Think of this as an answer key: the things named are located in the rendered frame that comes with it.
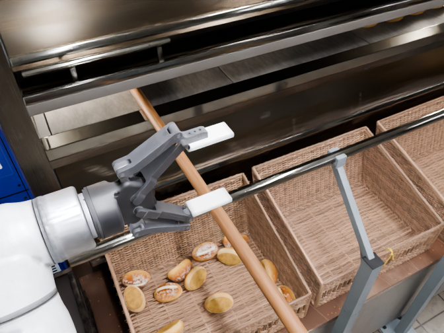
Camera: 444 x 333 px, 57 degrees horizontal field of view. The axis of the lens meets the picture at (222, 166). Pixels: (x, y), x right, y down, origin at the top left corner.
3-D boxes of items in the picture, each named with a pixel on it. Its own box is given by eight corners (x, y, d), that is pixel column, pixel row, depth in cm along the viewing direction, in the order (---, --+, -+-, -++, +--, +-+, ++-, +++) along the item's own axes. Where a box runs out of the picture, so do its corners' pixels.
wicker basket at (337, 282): (245, 213, 172) (248, 165, 152) (351, 170, 190) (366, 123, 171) (314, 311, 141) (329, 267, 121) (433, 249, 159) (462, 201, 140)
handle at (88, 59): (30, 98, 87) (30, 95, 89) (174, 61, 98) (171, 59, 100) (21, 72, 84) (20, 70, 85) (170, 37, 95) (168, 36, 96)
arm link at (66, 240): (48, 228, 59) (89, 213, 61) (62, 277, 54) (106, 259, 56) (27, 184, 53) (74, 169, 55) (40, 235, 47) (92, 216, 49)
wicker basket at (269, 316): (108, 268, 152) (91, 222, 133) (241, 217, 170) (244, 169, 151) (150, 398, 121) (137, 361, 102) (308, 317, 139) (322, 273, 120)
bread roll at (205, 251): (213, 238, 157) (217, 238, 152) (219, 255, 156) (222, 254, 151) (188, 248, 154) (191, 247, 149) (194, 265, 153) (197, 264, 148)
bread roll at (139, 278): (123, 285, 147) (121, 295, 142) (121, 269, 145) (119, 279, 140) (151, 282, 148) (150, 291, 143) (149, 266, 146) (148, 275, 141)
